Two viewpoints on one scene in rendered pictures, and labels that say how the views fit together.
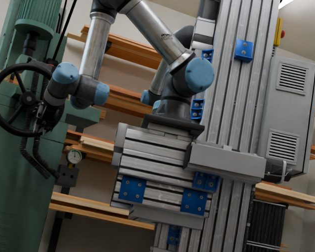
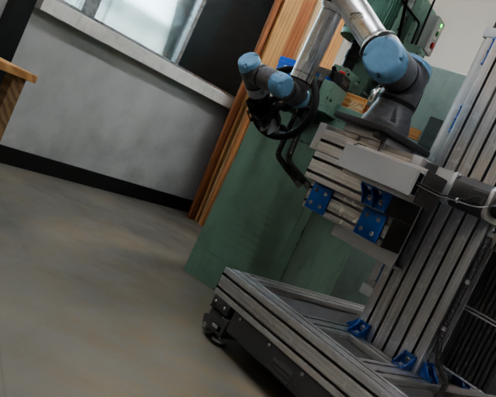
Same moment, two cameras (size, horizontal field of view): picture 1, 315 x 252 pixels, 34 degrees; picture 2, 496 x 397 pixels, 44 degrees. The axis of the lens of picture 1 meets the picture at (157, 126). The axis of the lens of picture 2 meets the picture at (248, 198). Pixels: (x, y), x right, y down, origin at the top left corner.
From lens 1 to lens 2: 155 cm
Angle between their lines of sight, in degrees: 57
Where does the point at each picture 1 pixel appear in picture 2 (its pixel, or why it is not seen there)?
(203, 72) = (383, 55)
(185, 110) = (390, 109)
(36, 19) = not seen: hidden behind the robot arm
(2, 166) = (275, 171)
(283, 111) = not seen: outside the picture
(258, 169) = (405, 182)
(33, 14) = not seen: hidden behind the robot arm
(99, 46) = (315, 38)
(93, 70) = (302, 64)
